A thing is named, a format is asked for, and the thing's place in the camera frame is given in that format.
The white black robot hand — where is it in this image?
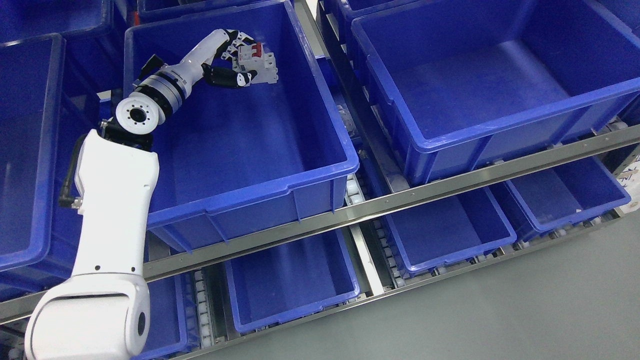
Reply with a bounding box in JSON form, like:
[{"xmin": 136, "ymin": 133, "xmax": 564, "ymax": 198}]
[{"xmin": 165, "ymin": 29, "xmax": 258, "ymax": 97}]

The grey red circuit breaker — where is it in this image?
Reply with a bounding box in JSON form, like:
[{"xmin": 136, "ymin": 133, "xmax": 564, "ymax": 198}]
[{"xmin": 231, "ymin": 42, "xmax": 279, "ymax": 85}]

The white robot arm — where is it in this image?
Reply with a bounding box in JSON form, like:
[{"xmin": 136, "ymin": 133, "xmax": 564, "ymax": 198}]
[{"xmin": 24, "ymin": 93, "xmax": 165, "ymax": 360}]

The steel shelf rack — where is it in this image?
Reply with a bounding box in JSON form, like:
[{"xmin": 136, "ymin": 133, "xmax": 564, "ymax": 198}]
[{"xmin": 0, "ymin": 0, "xmax": 640, "ymax": 360}]

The large blue bin centre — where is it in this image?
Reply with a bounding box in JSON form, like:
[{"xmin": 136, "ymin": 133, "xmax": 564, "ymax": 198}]
[{"xmin": 124, "ymin": 0, "xmax": 359, "ymax": 252}]

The large blue bin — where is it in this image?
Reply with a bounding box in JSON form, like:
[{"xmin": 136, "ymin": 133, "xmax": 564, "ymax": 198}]
[
  {"xmin": 352, "ymin": 0, "xmax": 640, "ymax": 186},
  {"xmin": 0, "ymin": 33, "xmax": 99, "ymax": 301},
  {"xmin": 124, "ymin": 0, "xmax": 359, "ymax": 252}
]

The large blue bin left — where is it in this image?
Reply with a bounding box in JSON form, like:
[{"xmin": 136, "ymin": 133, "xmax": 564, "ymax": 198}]
[{"xmin": 0, "ymin": 33, "xmax": 99, "ymax": 301}]

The lower blue bin centre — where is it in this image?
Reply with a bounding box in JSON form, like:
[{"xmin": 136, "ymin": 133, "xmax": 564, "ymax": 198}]
[{"xmin": 224, "ymin": 230, "xmax": 361, "ymax": 333}]

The large blue bin right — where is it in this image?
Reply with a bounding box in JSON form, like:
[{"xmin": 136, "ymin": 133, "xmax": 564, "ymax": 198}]
[{"xmin": 352, "ymin": 0, "xmax": 640, "ymax": 186}]

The lower blue bin left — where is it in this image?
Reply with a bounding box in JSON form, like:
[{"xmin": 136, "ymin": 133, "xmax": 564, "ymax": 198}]
[{"xmin": 135, "ymin": 273, "xmax": 201, "ymax": 360}]

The lower blue bin far right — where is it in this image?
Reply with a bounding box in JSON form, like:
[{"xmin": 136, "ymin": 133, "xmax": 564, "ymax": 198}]
[{"xmin": 489, "ymin": 156, "xmax": 632, "ymax": 242}]

